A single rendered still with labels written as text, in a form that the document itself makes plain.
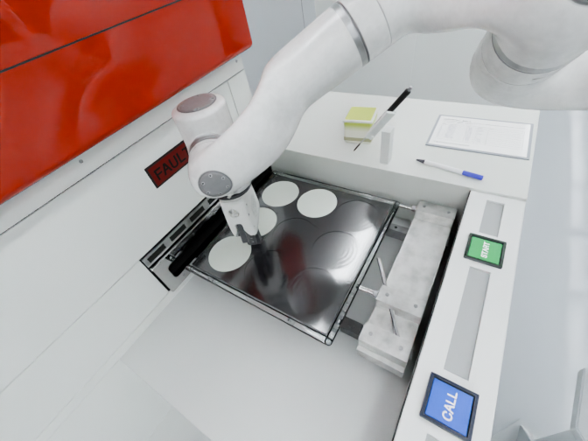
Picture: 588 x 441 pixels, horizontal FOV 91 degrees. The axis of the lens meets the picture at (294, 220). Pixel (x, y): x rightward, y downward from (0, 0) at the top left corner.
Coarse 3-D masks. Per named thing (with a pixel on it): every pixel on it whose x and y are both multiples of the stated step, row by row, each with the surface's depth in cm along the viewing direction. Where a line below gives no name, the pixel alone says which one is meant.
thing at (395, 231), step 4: (392, 224) 71; (388, 228) 70; (392, 228) 70; (396, 228) 70; (400, 228) 69; (404, 228) 69; (408, 228) 69; (388, 232) 71; (392, 232) 70; (396, 232) 69; (400, 232) 69; (404, 232) 68; (392, 236) 71; (396, 236) 71; (400, 236) 70; (404, 236) 69; (448, 240) 65; (448, 244) 64; (444, 248) 65; (444, 252) 66
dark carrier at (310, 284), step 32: (256, 192) 80; (288, 224) 70; (320, 224) 68; (352, 224) 66; (256, 256) 65; (288, 256) 63; (320, 256) 62; (352, 256) 60; (256, 288) 59; (288, 288) 58; (320, 288) 57; (320, 320) 52
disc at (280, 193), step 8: (272, 184) 81; (280, 184) 80; (288, 184) 80; (264, 192) 79; (272, 192) 78; (280, 192) 78; (288, 192) 77; (296, 192) 77; (264, 200) 77; (272, 200) 76; (280, 200) 76; (288, 200) 75
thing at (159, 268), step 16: (272, 176) 89; (208, 208) 72; (192, 224) 69; (208, 224) 72; (224, 224) 77; (192, 240) 69; (208, 240) 74; (160, 256) 64; (176, 256) 66; (192, 256) 71; (160, 272) 63; (176, 272) 69; (176, 288) 69
